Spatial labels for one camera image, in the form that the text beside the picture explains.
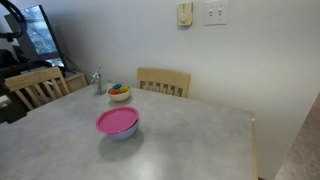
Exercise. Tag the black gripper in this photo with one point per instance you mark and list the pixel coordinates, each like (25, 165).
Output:
(13, 115)

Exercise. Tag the pink round plastic lid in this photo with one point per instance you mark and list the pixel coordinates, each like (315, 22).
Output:
(116, 120)

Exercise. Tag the cream ceramic bowl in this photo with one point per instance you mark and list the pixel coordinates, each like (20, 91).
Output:
(120, 97)

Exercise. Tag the light blue plastic bowl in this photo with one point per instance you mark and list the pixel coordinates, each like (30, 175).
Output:
(129, 133)

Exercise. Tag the light wooden slatted chair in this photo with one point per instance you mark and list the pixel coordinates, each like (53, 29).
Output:
(163, 76)
(31, 78)

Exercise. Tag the black desk clutter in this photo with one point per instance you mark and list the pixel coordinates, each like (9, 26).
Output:
(20, 65)

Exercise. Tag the light wooden cabinet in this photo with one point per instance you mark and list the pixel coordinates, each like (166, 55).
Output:
(76, 81)

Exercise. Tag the black flat screen monitor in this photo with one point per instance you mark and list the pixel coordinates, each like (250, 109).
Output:
(40, 36)

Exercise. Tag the red toy ball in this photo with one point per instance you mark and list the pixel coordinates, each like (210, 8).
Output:
(113, 91)

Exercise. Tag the blue toy ball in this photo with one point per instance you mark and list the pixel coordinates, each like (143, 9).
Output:
(117, 86)

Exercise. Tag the yellow toy ball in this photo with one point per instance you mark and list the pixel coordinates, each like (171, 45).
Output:
(124, 89)

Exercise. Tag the speckled grey countertop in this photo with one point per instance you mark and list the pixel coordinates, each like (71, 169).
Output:
(305, 150)

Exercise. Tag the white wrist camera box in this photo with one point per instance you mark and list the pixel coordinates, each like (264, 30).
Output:
(4, 101)

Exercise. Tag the beige wall thermostat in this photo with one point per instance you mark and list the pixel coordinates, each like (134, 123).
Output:
(185, 14)

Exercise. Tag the white light switch plate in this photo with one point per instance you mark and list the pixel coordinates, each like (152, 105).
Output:
(216, 12)

